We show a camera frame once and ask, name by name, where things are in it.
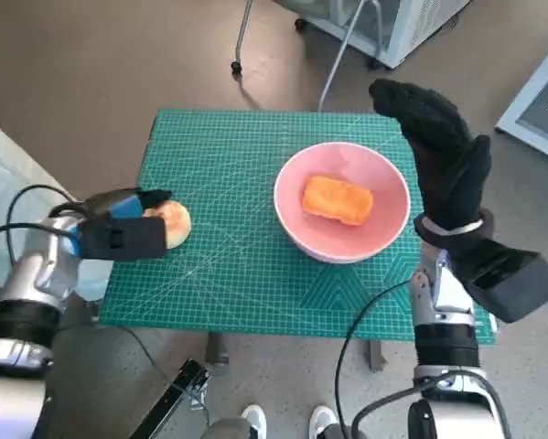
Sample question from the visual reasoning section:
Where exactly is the white shoe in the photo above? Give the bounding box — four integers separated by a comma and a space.
240, 403, 268, 439
309, 404, 337, 439

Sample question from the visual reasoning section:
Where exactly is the grey table leg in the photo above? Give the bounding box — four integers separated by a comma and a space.
368, 338, 388, 372
206, 332, 231, 367

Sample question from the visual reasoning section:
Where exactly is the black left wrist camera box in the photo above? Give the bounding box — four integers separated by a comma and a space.
78, 216, 168, 262

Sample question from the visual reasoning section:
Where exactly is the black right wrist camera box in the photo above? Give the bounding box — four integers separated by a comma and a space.
451, 237, 548, 325

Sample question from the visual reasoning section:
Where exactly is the pale blue cloth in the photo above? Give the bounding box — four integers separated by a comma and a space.
0, 112, 114, 303

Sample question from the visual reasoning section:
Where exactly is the white glass-door cabinet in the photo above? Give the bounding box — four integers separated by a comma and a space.
273, 0, 474, 70

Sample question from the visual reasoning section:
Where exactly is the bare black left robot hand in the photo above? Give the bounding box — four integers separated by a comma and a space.
79, 187, 173, 220

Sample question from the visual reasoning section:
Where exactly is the round beige toy bun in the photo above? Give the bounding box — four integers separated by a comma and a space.
143, 199, 193, 251

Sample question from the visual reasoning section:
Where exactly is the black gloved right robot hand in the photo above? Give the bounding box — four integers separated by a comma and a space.
368, 78, 493, 232

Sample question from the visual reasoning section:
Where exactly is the pink bowl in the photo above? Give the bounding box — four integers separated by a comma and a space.
273, 142, 412, 264

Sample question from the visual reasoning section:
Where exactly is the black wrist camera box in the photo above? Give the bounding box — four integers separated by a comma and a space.
78, 216, 168, 262
451, 237, 548, 325

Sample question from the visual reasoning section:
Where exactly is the orange toy bread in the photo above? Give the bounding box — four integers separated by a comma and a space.
302, 174, 375, 227

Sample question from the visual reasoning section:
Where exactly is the black metal bar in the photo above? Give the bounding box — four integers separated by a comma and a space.
129, 359, 210, 439

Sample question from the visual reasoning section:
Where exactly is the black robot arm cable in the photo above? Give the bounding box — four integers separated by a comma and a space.
349, 369, 513, 439
0, 221, 76, 287
5, 184, 81, 262
335, 278, 414, 439

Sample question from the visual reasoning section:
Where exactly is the green cutting mat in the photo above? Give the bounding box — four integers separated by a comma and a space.
98, 108, 498, 345

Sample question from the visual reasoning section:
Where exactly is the white vented unit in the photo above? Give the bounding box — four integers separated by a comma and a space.
495, 45, 548, 166

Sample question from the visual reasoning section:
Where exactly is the grey tubular chair frame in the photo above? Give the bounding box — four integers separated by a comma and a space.
230, 0, 385, 112

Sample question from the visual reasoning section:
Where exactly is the thin black floor cable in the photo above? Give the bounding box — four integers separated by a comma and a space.
120, 325, 213, 439

